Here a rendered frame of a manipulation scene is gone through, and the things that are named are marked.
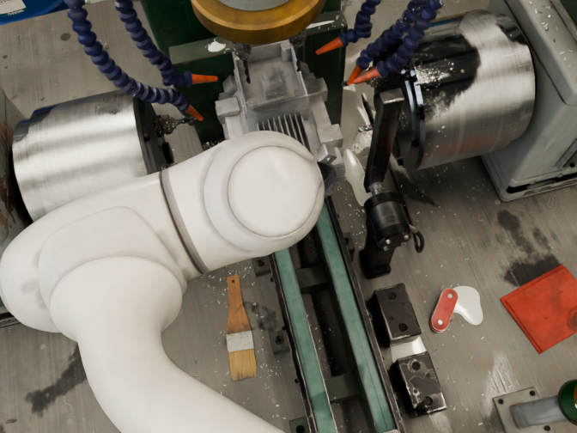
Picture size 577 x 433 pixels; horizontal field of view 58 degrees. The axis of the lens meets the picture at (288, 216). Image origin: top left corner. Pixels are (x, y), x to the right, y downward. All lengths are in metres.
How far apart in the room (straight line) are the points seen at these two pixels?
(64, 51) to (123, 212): 1.09
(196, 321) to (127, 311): 0.66
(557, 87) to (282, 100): 0.43
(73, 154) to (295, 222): 0.51
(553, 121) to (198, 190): 0.68
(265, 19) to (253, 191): 0.33
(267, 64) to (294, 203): 0.55
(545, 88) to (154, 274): 0.73
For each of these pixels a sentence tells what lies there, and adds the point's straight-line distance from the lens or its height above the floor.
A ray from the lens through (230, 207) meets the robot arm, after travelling 0.39.
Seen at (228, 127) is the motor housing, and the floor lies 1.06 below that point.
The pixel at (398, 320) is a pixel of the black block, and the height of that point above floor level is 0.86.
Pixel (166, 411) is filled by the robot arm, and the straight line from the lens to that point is 0.34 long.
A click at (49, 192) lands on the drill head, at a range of 0.85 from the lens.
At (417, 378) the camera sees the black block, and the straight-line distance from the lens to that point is 0.98.
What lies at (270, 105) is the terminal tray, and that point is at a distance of 0.83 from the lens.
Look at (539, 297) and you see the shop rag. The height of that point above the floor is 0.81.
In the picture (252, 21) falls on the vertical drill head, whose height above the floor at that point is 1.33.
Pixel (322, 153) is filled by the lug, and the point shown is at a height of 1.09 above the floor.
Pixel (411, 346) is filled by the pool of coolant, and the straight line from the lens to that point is 1.04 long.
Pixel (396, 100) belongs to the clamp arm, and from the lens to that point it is 0.71.
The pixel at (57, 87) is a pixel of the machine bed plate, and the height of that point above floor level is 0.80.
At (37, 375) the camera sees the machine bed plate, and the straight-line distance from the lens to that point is 1.15.
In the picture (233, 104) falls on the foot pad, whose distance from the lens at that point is 0.93.
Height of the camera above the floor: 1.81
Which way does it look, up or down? 65 degrees down
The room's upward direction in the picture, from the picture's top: 6 degrees counter-clockwise
